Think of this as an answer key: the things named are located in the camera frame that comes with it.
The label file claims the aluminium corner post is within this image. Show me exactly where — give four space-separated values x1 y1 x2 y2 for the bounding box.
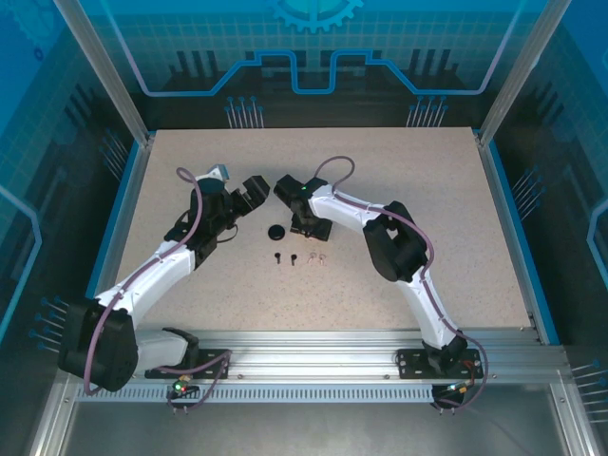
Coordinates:
476 0 575 146
51 0 157 146

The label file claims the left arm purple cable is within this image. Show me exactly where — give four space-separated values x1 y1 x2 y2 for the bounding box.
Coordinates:
83 165 233 413

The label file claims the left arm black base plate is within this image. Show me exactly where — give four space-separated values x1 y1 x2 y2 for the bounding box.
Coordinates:
143 349 233 381

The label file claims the black connector with LED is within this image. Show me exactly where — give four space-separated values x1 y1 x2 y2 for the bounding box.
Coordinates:
168 374 200 401
434 379 476 405

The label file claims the aluminium table side rail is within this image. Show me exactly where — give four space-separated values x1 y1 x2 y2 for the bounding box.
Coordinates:
81 134 157 346
476 134 545 346

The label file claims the slotted grey cable duct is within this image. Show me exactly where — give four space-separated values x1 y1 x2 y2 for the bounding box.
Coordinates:
75 385 436 404

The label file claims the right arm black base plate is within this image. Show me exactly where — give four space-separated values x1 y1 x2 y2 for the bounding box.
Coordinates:
396 349 485 381

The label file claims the aluminium mounting rail beam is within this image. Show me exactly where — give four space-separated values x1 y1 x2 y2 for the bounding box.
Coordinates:
61 329 571 382

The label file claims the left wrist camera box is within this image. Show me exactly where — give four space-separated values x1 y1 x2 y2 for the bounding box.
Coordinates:
202 162 233 185

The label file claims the grey metal shelf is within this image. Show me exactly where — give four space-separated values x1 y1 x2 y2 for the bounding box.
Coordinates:
59 401 569 456

